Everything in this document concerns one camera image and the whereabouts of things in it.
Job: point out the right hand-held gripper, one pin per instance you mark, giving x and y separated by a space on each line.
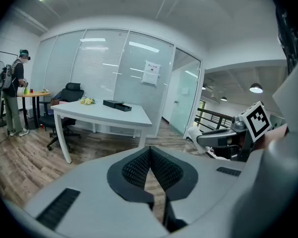
257 123

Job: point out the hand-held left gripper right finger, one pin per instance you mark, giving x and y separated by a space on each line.
208 182

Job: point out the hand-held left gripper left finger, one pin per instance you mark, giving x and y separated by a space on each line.
89 195

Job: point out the dark green drawer box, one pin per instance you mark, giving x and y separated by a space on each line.
115 104

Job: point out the person's right forearm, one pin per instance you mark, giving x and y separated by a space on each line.
273 136

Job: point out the black metal railing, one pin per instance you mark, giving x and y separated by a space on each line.
213 118

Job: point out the black pendant lamp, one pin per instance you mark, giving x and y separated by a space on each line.
223 99
256 87

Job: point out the white desk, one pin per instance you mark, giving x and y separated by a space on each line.
101 114

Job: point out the white paper sign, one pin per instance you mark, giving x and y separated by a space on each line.
151 73

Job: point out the yellow flower bouquet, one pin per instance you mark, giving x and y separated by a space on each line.
87 101

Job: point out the pink paper bag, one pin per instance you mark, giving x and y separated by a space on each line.
62 102

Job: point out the black office chair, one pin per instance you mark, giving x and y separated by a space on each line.
70 94

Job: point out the round wooden table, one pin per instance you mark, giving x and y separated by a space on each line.
34 94

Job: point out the yellow-green block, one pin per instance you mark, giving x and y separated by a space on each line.
26 91

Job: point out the person's black printed shirt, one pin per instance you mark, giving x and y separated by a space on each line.
294 33

